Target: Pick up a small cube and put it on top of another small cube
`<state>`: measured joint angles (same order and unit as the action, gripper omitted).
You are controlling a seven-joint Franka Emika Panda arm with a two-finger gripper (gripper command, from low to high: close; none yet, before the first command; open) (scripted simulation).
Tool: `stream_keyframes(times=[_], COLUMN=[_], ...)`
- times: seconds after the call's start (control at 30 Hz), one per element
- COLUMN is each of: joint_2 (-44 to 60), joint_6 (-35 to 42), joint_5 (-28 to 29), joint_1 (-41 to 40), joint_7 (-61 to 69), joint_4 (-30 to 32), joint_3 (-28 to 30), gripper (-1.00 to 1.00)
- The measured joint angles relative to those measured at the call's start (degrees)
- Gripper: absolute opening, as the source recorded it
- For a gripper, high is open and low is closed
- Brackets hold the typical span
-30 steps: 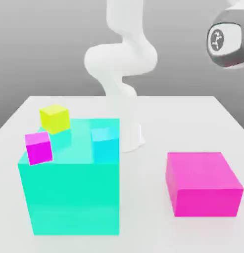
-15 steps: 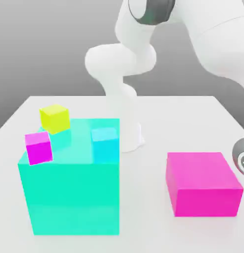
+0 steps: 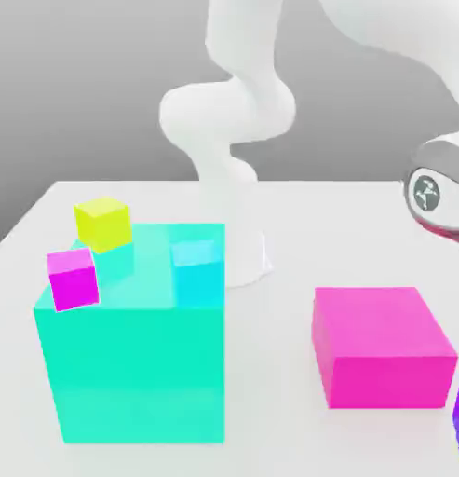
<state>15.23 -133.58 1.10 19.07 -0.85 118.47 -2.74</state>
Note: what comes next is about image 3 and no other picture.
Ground small cyan cube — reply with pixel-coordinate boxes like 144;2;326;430
169;238;225;309

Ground small yellow cube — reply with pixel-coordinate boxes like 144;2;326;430
74;196;133;255

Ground small magenta cube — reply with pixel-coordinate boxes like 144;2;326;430
46;247;101;313

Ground large turquoise box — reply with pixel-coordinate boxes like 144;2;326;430
33;222;226;445

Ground large pink box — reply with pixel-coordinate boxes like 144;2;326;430
311;286;459;410

